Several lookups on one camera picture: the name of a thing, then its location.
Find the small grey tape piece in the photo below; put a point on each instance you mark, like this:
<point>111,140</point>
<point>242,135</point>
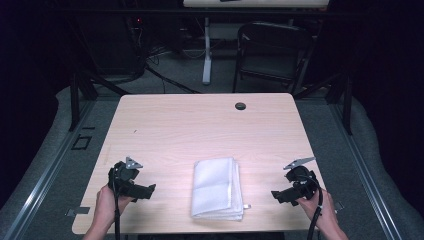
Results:
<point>247,206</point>

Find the person's right hand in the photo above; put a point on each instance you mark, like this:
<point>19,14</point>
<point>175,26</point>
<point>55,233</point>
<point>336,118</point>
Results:
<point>321,213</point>

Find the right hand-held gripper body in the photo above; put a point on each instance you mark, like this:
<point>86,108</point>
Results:
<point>304,185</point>

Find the aluminium floor rail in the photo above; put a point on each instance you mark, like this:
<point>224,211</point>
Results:
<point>43,186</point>
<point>366,180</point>

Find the black metal stand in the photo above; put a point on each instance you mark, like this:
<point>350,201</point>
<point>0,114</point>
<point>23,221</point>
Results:
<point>346,100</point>
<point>75,100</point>

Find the person's left hand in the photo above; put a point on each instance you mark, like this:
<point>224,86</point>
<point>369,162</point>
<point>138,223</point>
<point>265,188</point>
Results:
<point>106,206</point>

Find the white desk leg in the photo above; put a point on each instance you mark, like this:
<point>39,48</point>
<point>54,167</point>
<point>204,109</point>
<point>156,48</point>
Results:
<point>207,50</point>

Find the black folding chair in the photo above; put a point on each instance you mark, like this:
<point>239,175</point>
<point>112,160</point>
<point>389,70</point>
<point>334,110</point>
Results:
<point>273,50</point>

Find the white cloth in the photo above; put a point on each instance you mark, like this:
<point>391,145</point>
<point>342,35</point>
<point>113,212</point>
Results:
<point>216,190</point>

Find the dark cabinet with red light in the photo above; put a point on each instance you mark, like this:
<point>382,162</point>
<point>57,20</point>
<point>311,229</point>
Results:
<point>113,43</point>

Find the black tape square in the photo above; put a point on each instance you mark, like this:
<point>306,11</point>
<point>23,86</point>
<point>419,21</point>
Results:
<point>73,146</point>

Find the black table grommet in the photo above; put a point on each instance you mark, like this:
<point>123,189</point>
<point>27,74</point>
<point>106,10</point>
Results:
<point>240,106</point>

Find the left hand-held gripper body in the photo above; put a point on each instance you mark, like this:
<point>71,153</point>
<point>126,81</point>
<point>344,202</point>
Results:
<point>123,176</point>

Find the black horizontal bar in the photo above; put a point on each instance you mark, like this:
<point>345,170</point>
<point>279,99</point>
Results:
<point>200,12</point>

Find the black tape strip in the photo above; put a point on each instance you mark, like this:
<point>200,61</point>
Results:
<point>88,128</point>

